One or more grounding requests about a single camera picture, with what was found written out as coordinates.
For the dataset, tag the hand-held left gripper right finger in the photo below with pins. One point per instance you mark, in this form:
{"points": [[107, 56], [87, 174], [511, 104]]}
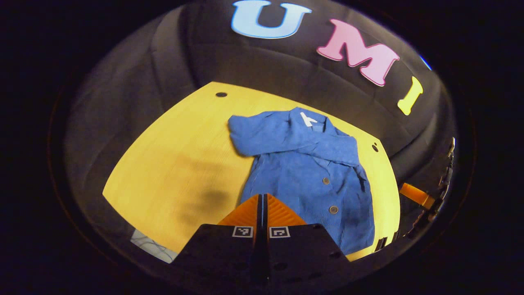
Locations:
{"points": [[303, 258]]}

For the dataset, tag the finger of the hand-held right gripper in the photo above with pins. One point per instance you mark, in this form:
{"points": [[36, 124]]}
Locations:
{"points": [[415, 194]]}

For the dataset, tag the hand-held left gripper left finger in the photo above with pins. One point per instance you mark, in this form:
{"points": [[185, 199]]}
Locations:
{"points": [[221, 258]]}

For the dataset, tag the blue button-up garment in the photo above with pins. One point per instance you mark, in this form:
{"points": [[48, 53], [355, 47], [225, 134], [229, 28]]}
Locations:
{"points": [[303, 164]]}

